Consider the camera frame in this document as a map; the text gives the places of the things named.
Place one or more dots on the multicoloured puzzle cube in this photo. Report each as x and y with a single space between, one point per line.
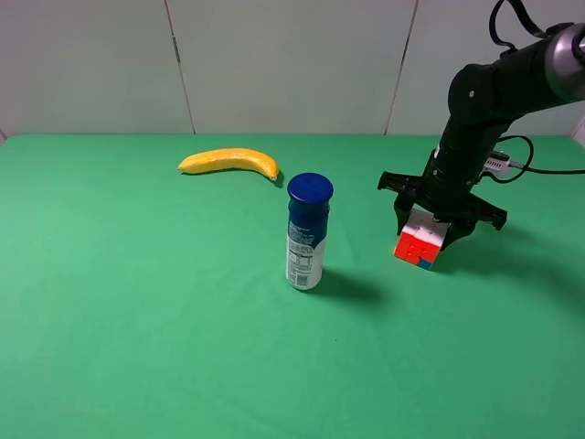
421 239

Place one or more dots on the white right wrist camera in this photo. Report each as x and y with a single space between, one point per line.
497 164

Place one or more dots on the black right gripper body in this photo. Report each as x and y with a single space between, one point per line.
445 186

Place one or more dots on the blue capped white bottle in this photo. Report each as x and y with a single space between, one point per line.
309 206

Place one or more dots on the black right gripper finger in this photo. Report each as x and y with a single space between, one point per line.
456 230
403 206

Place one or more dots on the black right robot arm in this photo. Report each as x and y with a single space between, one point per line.
484 100

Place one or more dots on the green table cloth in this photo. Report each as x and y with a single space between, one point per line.
138 301

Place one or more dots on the yellow banana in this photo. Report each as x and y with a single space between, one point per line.
230 158

